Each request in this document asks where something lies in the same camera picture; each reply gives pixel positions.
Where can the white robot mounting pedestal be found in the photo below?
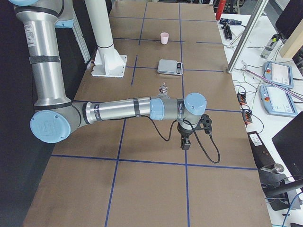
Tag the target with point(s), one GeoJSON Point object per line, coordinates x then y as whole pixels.
{"type": "Point", "coordinates": [108, 62]}

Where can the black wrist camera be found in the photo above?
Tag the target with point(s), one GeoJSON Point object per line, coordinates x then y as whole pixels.
{"type": "Point", "coordinates": [205, 123]}

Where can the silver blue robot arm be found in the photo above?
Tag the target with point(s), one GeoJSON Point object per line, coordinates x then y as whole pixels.
{"type": "Point", "coordinates": [56, 116]}

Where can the aluminium frame post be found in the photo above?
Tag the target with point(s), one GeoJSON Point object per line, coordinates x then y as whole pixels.
{"type": "Point", "coordinates": [256, 14]}

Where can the black folded tripod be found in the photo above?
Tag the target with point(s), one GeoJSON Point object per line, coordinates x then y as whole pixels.
{"type": "Point", "coordinates": [227, 31]}

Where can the near blue teach pendant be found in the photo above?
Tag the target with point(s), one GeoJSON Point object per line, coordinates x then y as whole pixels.
{"type": "Point", "coordinates": [277, 102]}

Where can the silver digital kitchen scale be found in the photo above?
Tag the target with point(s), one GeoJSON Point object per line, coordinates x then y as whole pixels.
{"type": "Point", "coordinates": [171, 67]}

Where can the blue folded umbrella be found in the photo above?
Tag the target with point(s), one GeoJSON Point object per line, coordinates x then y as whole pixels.
{"type": "Point", "coordinates": [230, 21]}

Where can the black box with label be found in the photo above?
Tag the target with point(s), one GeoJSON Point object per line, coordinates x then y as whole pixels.
{"type": "Point", "coordinates": [262, 156]}

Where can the clear water bottle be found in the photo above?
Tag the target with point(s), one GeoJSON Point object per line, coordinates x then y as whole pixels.
{"type": "Point", "coordinates": [270, 46]}

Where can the red cylinder bottle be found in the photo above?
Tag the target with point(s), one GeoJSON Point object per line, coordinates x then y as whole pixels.
{"type": "Point", "coordinates": [220, 9]}

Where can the far blue teach pendant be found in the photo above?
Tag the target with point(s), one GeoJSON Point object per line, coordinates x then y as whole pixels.
{"type": "Point", "coordinates": [279, 74]}

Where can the pink reacher grabber stick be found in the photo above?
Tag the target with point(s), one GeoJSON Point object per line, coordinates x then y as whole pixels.
{"type": "Point", "coordinates": [300, 97]}

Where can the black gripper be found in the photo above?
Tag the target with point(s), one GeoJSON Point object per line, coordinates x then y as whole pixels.
{"type": "Point", "coordinates": [183, 134]}

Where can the black monitor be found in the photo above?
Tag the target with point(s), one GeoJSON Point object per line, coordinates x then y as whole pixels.
{"type": "Point", "coordinates": [290, 18]}

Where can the blue teach pendant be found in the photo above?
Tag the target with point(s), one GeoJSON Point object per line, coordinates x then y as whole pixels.
{"type": "Point", "coordinates": [279, 74]}
{"type": "Point", "coordinates": [277, 102]}

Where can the pink plastic cup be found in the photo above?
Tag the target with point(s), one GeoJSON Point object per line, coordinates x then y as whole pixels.
{"type": "Point", "coordinates": [164, 38]}

